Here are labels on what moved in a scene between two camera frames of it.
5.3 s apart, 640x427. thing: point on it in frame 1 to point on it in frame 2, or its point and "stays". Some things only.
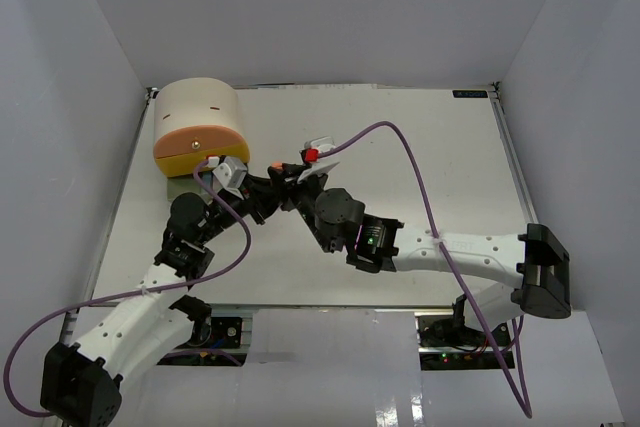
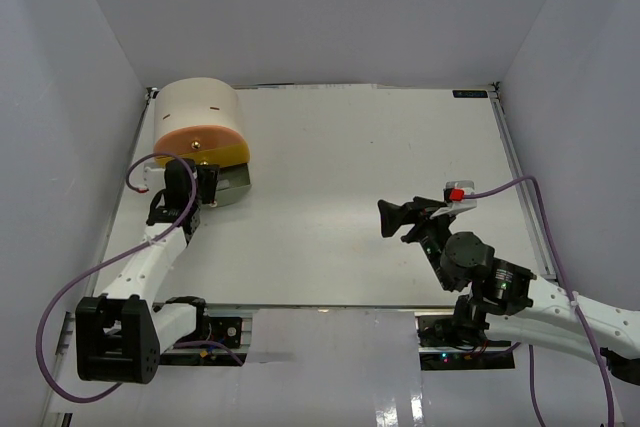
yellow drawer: [185, 166] stays
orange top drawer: [196, 140] stays
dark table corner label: [470, 93] stays
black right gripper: [283, 189] to [416, 212]
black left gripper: [259, 195] to [207, 174]
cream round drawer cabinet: [196, 101] stays
